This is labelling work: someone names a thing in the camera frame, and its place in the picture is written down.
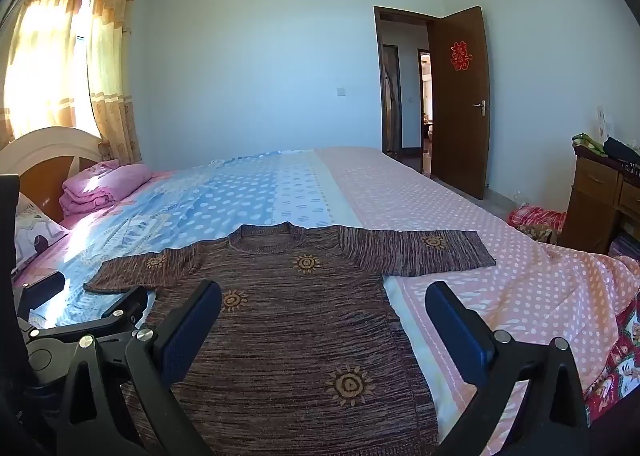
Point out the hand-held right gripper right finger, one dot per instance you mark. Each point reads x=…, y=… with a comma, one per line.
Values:
x=465, y=336

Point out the pink folded blanket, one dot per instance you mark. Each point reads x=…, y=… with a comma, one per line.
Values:
x=100, y=183

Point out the brown wooden door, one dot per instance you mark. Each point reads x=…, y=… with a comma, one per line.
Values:
x=457, y=136

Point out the red printed blanket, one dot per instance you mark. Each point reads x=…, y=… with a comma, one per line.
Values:
x=617, y=366

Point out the yellow patterned curtain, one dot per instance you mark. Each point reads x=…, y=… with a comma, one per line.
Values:
x=40, y=46
x=112, y=61

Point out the brown wooden dresser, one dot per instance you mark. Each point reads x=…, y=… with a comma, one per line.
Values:
x=595, y=206

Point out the red paper door decoration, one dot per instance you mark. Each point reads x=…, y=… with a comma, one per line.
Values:
x=460, y=55

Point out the white patterned pillow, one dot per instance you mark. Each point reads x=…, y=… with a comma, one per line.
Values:
x=35, y=236

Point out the brown knitted sweater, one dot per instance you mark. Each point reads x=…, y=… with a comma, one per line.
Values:
x=300, y=326

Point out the black cloth item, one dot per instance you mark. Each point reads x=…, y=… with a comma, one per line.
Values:
x=621, y=147

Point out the red patterned cloth bundle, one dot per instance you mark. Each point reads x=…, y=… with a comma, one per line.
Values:
x=537, y=222

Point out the green item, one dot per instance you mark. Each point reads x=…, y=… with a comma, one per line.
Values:
x=587, y=142

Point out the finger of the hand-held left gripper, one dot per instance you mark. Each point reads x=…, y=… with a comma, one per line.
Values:
x=42, y=288
x=127, y=303

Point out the brown door frame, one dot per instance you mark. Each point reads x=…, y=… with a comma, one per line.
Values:
x=378, y=86

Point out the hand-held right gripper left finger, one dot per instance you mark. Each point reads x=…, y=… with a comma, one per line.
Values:
x=192, y=331

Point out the bed with dotted sheet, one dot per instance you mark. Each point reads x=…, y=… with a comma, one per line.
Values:
x=500, y=261

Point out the white wooden headboard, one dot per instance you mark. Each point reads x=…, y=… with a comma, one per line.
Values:
x=45, y=161

